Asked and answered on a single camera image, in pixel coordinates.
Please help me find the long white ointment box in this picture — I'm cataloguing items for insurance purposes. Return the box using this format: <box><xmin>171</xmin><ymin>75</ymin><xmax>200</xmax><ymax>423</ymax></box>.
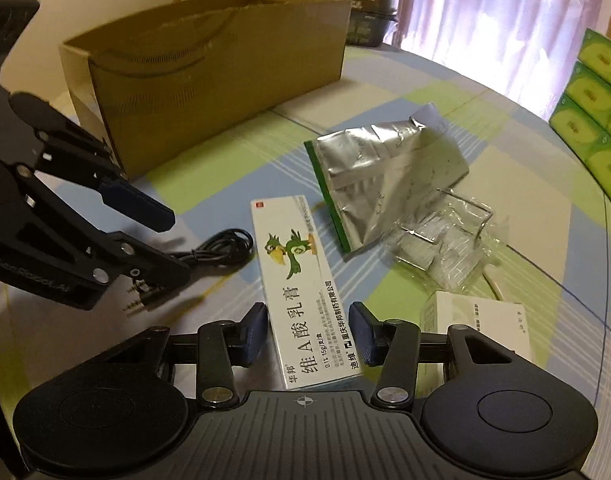
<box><xmin>251</xmin><ymin>195</ymin><xmax>361</xmax><ymax>389</ymax></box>

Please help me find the black cable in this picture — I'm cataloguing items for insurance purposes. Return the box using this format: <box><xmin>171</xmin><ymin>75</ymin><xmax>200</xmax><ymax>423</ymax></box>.
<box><xmin>122</xmin><ymin>227</ymin><xmax>256</xmax><ymax>313</ymax></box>

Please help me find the white green tablet box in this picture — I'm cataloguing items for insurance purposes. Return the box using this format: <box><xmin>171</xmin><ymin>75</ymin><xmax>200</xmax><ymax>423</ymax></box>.
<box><xmin>417</xmin><ymin>289</ymin><xmax>535</xmax><ymax>399</ymax></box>

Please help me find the clear plastic wire package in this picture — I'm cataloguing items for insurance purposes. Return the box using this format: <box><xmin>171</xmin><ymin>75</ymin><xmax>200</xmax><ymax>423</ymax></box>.
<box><xmin>385</xmin><ymin>188</ymin><xmax>508</xmax><ymax>292</ymax></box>

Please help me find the beige plastic spoon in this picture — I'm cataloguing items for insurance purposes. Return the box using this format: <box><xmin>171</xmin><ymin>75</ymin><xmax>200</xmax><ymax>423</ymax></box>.
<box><xmin>482</xmin><ymin>263</ymin><xmax>507</xmax><ymax>301</ymax></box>

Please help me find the silver foil pouch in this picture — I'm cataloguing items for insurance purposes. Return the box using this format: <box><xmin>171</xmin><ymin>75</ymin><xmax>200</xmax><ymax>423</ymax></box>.
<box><xmin>305</xmin><ymin>104</ymin><xmax>469</xmax><ymax>254</ymax></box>

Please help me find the brown cardboard box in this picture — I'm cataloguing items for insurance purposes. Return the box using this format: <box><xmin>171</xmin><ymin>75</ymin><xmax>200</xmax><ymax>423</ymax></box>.
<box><xmin>59</xmin><ymin>0</ymin><xmax>350</xmax><ymax>180</ymax></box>

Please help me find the checkered tablecloth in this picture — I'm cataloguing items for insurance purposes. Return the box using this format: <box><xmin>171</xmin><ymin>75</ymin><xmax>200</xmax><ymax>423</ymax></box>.
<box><xmin>0</xmin><ymin>44</ymin><xmax>611</xmax><ymax>411</ymax></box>

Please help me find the green tissue pack stack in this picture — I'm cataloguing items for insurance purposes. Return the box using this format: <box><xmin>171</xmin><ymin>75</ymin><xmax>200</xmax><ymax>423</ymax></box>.
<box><xmin>548</xmin><ymin>28</ymin><xmax>611</xmax><ymax>201</ymax></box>

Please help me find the pink sheer curtain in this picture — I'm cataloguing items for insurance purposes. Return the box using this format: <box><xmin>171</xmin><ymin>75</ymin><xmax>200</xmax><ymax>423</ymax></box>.
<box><xmin>392</xmin><ymin>0</ymin><xmax>601</xmax><ymax>118</ymax></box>

